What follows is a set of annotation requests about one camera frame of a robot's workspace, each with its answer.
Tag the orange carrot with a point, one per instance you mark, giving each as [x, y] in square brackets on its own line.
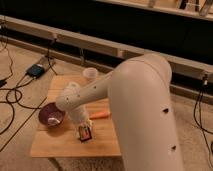
[99, 115]

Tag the wooden table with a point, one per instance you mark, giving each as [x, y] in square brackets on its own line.
[62, 141]

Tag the black and red eraser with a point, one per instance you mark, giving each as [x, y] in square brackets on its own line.
[85, 133]

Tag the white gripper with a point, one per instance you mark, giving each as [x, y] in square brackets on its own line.
[80, 117]

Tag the purple bowl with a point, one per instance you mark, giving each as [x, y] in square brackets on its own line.
[50, 115]

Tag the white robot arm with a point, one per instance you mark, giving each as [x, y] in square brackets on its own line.
[138, 91]

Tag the black power adapter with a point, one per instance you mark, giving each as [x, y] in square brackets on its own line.
[35, 71]

